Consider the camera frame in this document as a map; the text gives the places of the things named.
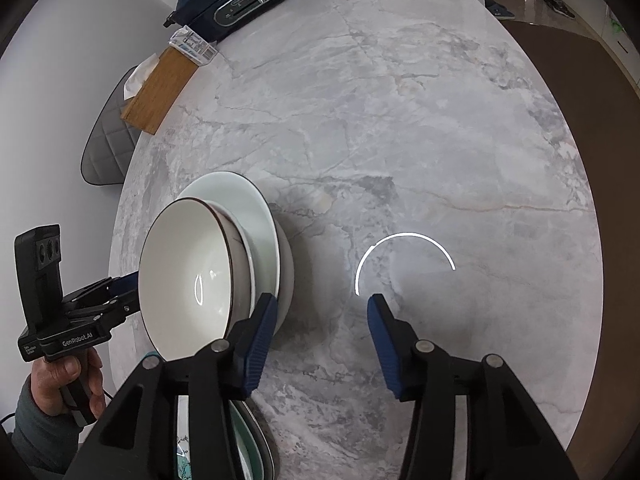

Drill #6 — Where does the small milk carton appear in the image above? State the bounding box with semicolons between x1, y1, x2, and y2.
169;26;218;66

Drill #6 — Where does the grey rimmed plate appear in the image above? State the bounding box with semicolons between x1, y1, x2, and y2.
234;401;278;480

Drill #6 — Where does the pink floral bowl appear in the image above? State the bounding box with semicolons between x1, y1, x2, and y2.
138;197;250;361

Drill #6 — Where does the large white bowl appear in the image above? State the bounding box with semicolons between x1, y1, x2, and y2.
178;171;294;332

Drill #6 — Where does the grey sleeve left forearm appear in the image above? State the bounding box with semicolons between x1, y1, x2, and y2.
10;377;80;479

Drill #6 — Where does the wooden tissue box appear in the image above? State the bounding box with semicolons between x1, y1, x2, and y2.
120;47;198;134

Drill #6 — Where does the grey quilted chair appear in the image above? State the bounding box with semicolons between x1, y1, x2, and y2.
80;67;141;186

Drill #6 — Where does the person left hand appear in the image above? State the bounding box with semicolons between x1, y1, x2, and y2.
30;348;106;418

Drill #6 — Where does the dark sneaker right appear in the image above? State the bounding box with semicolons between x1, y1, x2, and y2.
544;0;575;20

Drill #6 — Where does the small white bowl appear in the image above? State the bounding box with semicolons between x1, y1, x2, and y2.
205;200;257;312

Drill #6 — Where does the dark sneaker left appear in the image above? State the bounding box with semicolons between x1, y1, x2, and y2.
485;0;515;20

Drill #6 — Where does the teal floral plate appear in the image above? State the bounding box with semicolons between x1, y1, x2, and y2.
176;396;267;479

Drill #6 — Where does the dark sneaker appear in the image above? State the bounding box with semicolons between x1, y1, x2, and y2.
544;0;575;20
485;0;515;20

